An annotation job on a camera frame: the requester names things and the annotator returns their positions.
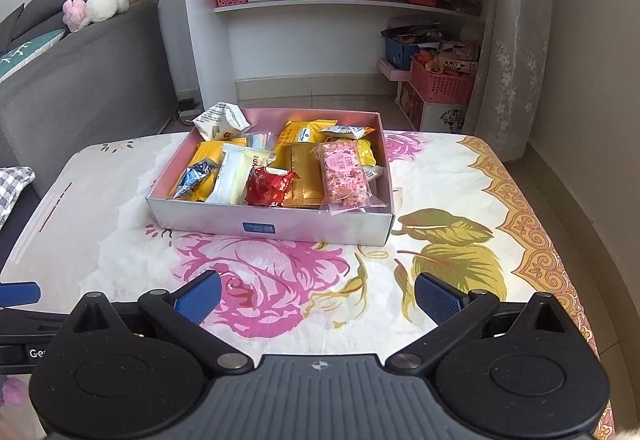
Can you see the pink nougat packet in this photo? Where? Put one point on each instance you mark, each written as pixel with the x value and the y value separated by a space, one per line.
pixel 345 175

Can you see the white printed storage box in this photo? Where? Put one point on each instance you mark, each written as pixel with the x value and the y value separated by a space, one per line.
pixel 440 118

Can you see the floral tablecloth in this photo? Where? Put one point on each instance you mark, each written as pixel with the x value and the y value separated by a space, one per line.
pixel 125 230

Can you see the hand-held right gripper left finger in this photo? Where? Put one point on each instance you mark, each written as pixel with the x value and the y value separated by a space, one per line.
pixel 197 296

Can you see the white bookshelf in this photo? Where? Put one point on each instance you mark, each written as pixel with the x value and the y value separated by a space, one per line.
pixel 300 45

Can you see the large pink plastic basket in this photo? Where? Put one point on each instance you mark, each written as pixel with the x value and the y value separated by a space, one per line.
pixel 442 85

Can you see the gold snack packet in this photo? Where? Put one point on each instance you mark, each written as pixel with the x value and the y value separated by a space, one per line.
pixel 300 175

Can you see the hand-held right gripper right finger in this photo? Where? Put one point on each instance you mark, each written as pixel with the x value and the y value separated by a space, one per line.
pixel 440 298

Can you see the clear bread packet blue print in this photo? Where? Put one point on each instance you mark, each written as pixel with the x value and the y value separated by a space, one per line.
pixel 345 131

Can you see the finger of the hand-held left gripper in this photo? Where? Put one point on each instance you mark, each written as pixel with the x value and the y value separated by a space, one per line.
pixel 20 295
pixel 30 325

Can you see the grey sofa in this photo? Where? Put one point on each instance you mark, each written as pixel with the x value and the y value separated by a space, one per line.
pixel 100 70

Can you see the large yellow snack packet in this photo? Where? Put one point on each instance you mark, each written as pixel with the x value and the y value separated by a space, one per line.
pixel 205 155

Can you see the pink cardboard box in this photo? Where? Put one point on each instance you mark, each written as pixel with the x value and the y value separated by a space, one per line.
pixel 310 225

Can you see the yellow packet with blue logo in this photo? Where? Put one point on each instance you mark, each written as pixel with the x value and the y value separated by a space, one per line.
pixel 300 133

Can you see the lace curtain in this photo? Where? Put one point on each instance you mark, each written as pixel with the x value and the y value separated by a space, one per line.
pixel 520 45

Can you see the grey checked cushion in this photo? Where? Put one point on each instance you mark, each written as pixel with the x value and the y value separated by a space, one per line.
pixel 12 190

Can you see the pale yellow white snack packet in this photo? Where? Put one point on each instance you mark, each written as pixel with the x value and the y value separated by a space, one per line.
pixel 232 180

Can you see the orange and white snack packet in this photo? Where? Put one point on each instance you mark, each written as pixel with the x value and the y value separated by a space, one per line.
pixel 257 141

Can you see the dark grey cushion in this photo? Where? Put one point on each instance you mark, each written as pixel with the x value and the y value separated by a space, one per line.
pixel 10 28

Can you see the teal cushion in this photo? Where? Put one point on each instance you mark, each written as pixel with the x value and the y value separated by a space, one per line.
pixel 30 51

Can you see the white triangular snack packet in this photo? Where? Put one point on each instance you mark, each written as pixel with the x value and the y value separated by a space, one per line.
pixel 371 173
pixel 220 120

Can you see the red snack packet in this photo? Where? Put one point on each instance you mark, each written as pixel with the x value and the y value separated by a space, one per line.
pixel 267 187

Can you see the white and pink plush toy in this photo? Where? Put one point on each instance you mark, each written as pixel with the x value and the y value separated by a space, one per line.
pixel 100 5

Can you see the blue storage box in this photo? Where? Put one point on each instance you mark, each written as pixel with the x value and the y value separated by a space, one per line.
pixel 400 53

